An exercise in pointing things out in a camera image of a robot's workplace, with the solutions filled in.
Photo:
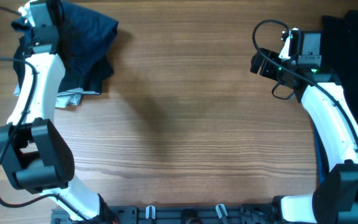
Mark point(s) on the black folded garment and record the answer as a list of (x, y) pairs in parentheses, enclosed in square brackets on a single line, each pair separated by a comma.
[(73, 82)]

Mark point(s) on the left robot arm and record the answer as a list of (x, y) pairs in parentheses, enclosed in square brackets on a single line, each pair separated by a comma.
[(33, 154)]

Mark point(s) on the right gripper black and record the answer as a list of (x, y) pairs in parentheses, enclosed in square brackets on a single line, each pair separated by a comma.
[(267, 70)]

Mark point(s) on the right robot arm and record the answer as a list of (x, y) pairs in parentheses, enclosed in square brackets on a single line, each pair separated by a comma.
[(321, 68)]

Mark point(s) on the black polo shirt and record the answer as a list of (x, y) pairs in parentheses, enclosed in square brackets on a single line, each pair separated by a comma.
[(339, 48)]

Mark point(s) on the blue denim shorts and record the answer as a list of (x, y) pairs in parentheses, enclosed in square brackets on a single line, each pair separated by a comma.
[(75, 35)]

